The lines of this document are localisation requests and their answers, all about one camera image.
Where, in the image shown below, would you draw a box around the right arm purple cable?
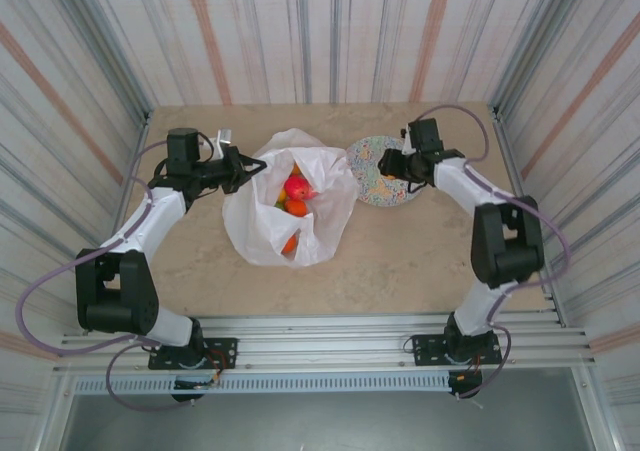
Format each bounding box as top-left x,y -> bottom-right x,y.
412,103 -> 571,400

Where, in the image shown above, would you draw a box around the round speckled colourful plate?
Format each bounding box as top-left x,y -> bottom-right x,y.
345,134 -> 424,206

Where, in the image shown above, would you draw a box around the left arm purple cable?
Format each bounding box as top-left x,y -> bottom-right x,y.
15,131 -> 222,413

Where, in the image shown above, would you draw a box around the aluminium mounting rail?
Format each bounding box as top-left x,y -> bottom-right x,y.
53,309 -> 599,376

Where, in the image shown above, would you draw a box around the thin red base wires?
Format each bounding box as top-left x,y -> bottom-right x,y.
207,348 -> 224,387
462,353 -> 486,380

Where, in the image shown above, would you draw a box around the white plastic bag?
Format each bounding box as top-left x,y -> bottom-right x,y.
221,128 -> 360,270

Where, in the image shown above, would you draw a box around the white slotted cable duct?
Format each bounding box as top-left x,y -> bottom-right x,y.
73,373 -> 451,396

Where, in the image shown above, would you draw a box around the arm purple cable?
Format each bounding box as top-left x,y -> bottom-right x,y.
412,103 -> 571,400
15,131 -> 222,413

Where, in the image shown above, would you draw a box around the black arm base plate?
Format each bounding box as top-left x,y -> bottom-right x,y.
410,331 -> 502,367
148,337 -> 239,371

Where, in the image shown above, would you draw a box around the aluminium side rail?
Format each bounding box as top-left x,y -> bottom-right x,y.
82,110 -> 154,335
489,104 -> 569,328

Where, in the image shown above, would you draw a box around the pinkish red apple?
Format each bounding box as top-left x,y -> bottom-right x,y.
283,174 -> 317,202

